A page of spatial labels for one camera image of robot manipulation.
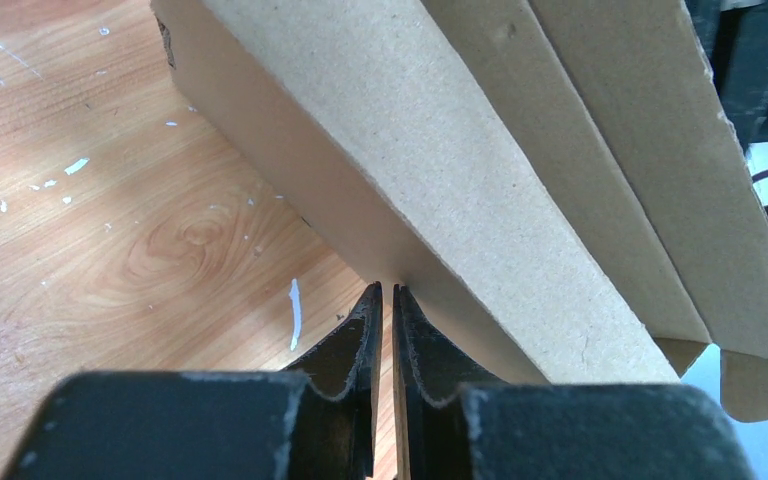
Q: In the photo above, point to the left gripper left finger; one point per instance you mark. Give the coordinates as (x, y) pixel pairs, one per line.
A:
(314, 419)

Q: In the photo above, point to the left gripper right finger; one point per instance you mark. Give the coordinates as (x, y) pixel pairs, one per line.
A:
(457, 420)

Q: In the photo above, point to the cardboard box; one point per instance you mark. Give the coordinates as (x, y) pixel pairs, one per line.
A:
(556, 181)

